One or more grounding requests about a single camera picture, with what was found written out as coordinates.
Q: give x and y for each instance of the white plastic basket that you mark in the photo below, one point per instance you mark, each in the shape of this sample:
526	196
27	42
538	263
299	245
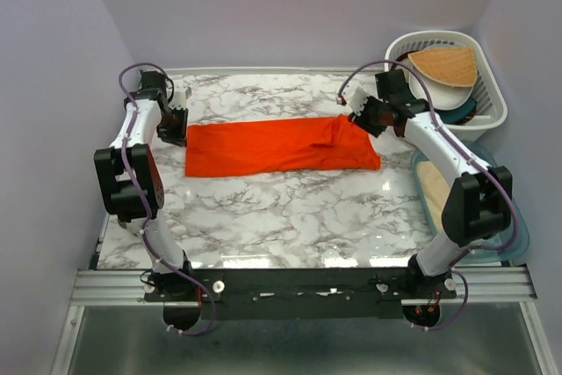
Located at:
491	110

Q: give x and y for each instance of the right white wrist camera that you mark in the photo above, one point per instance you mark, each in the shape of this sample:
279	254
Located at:
355	98

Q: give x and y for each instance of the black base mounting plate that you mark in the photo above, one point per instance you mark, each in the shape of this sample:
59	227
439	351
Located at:
196	304

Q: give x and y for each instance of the teal bowl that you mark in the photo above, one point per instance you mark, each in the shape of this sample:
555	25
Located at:
461	115

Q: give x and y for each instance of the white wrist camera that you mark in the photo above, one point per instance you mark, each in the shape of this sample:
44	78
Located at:
355	98
180	98

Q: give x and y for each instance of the beige folded cloth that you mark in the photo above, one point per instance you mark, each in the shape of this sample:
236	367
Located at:
435	191

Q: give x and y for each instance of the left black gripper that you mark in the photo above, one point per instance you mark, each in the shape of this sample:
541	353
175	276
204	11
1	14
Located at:
179	135

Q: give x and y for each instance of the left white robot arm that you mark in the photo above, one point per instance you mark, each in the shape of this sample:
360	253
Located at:
130	182

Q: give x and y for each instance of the white plate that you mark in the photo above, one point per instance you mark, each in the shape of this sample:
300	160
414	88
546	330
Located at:
443	97

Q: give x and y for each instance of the aluminium rail frame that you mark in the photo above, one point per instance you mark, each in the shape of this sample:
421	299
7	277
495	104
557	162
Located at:
487	284

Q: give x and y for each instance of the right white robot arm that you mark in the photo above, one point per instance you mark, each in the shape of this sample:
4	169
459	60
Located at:
479	204

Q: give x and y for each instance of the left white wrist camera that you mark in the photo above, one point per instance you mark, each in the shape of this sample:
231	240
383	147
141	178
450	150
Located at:
180	98

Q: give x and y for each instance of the orange t shirt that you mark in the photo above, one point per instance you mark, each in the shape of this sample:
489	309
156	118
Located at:
246	148

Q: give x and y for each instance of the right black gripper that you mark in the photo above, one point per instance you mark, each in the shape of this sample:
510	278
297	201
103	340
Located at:
361	121

